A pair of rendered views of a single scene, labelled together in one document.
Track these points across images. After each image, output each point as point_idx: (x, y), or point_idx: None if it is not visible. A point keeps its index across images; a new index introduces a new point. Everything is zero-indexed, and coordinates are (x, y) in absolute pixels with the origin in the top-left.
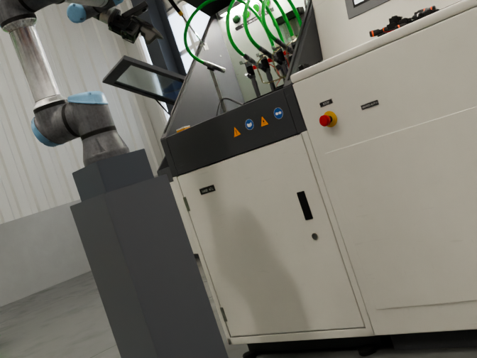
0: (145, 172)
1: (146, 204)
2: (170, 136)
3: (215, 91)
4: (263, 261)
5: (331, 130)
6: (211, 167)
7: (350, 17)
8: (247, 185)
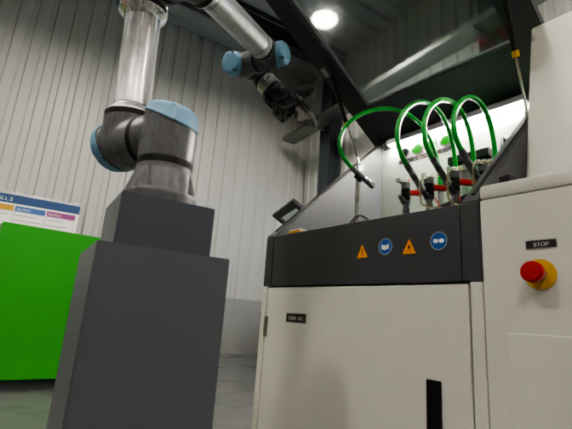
0: (197, 243)
1: (168, 292)
2: (278, 236)
3: (353, 215)
4: None
5: (535, 294)
6: (311, 289)
7: None
8: (350, 334)
